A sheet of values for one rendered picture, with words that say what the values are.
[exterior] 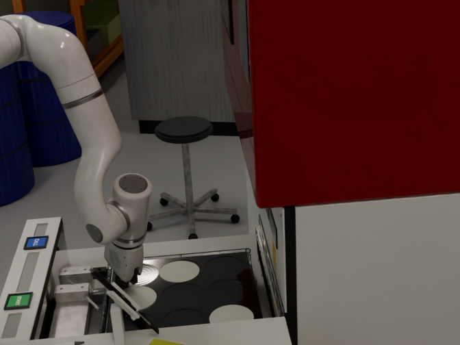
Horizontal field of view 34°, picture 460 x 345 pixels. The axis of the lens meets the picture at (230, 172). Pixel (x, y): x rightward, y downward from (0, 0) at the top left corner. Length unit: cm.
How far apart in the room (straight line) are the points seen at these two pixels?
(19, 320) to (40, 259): 24
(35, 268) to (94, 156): 40
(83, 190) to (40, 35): 33
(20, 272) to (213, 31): 318
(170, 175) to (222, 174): 32
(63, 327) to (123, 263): 20
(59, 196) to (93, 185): 290
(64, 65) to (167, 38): 336
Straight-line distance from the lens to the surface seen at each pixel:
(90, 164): 158
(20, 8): 593
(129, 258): 170
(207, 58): 487
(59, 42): 156
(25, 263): 191
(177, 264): 191
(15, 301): 176
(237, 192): 428
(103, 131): 158
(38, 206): 438
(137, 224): 164
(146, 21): 491
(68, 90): 156
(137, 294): 182
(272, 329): 156
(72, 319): 181
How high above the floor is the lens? 190
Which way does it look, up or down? 25 degrees down
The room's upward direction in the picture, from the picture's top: 3 degrees counter-clockwise
